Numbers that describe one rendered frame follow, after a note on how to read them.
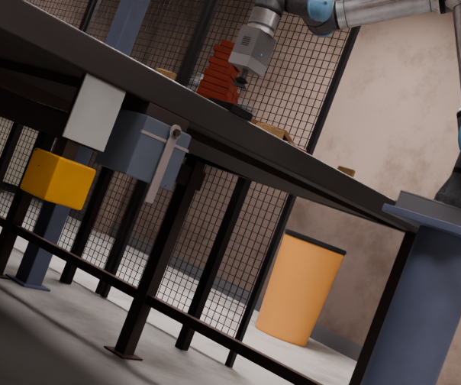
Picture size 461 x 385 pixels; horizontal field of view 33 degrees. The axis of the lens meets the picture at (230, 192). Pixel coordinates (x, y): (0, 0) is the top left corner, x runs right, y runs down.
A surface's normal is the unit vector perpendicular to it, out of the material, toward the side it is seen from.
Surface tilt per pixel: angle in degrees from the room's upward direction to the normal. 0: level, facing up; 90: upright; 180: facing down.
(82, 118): 90
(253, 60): 90
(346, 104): 90
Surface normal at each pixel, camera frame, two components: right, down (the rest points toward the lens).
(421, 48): -0.67, -0.27
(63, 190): 0.73, 0.26
